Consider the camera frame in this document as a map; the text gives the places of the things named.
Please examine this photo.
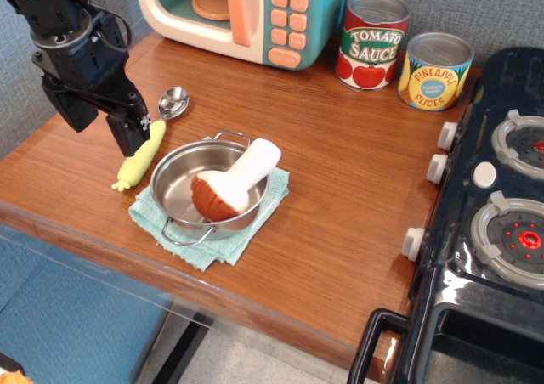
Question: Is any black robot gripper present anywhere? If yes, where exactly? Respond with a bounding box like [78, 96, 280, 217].
[31, 8, 150, 157]

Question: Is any plush brown white mushroom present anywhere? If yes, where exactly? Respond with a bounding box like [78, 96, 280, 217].
[190, 138, 281, 222]

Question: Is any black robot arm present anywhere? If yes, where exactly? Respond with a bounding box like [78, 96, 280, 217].
[6, 0, 151, 156]

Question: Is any small stainless steel pot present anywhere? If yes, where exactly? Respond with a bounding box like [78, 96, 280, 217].
[150, 131, 271, 247]

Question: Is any teal folded dish cloth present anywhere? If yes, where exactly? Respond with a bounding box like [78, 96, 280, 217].
[128, 168, 289, 271]

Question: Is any teal toy microwave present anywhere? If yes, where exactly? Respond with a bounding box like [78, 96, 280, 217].
[139, 0, 345, 71]

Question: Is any orange plush object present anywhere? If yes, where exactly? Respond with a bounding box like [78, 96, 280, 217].
[0, 370, 33, 384]

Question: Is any tomato sauce can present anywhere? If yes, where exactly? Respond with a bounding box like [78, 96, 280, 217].
[336, 0, 411, 90]

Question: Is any pineapple slices can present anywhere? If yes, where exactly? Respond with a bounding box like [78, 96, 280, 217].
[398, 31, 474, 111]

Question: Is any black toy stove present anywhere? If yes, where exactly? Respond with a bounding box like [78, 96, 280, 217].
[348, 47, 543, 383]

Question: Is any yellow handled metal spoon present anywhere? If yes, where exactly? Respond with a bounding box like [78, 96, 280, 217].
[111, 87, 190, 192]

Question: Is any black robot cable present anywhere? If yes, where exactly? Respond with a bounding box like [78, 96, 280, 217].
[87, 0, 133, 54]

